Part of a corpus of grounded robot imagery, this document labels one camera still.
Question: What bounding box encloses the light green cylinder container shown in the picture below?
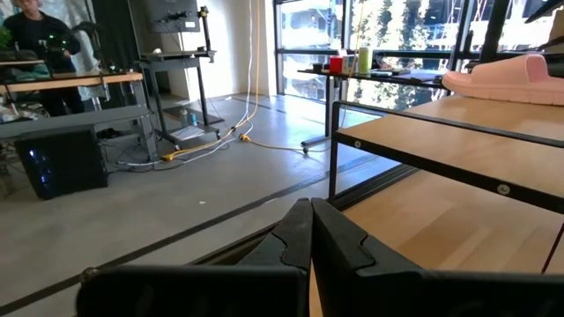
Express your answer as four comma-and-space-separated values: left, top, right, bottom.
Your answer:
357, 47, 374, 76

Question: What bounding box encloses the yellow power cable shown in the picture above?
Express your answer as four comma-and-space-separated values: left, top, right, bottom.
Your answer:
160, 0, 262, 163

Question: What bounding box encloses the yellow floor extension cable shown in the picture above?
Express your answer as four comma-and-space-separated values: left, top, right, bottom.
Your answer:
239, 133, 310, 154

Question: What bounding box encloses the grey low desk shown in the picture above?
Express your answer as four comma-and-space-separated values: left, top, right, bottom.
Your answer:
0, 105, 153, 143

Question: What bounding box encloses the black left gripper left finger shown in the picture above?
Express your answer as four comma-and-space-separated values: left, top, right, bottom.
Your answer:
77, 197, 313, 317

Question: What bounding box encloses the black monitor on cart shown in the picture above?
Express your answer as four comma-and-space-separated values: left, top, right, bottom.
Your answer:
145, 0, 202, 34

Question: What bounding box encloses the pink slide sandal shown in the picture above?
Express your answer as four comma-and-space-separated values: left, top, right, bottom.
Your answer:
442, 53, 564, 107

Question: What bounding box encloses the black computer tower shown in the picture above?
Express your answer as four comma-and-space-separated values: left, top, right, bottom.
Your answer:
14, 125, 109, 201

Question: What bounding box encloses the thin yellow hanging cable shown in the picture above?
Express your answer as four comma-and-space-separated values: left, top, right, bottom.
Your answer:
346, 0, 367, 79

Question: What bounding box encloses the black side table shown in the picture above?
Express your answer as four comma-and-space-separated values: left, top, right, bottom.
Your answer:
297, 67, 447, 154

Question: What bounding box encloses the wooden top desk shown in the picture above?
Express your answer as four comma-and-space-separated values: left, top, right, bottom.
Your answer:
0, 71, 159, 162

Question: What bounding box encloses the black rolling cart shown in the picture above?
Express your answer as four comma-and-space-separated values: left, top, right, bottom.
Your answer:
135, 5, 224, 150

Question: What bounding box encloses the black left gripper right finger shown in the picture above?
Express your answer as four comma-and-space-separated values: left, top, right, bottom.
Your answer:
311, 197, 564, 317

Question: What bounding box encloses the person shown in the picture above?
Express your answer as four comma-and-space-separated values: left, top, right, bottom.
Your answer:
2, 0, 85, 118

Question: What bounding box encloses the wooden shelf with black frame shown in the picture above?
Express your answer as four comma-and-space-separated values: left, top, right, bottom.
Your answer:
328, 94, 564, 274

